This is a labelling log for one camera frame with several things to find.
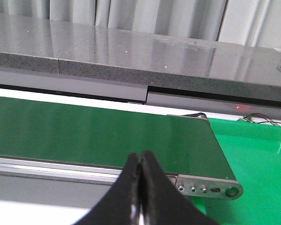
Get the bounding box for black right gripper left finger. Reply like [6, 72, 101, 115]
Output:
[76, 153, 140, 225]

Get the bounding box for grey granite slab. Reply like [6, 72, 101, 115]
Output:
[0, 13, 281, 105]

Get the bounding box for thin coloured wires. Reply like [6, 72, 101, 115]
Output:
[237, 113, 281, 129]

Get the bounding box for green plastic tray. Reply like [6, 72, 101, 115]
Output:
[192, 119, 281, 225]

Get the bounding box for green conveyor belt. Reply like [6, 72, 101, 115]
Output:
[0, 97, 235, 180]

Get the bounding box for aluminium conveyor frame rail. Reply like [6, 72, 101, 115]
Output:
[0, 157, 244, 200]

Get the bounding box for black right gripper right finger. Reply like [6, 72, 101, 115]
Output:
[141, 151, 217, 225]

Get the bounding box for grey panel under slab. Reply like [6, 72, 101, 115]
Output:
[0, 70, 281, 120]

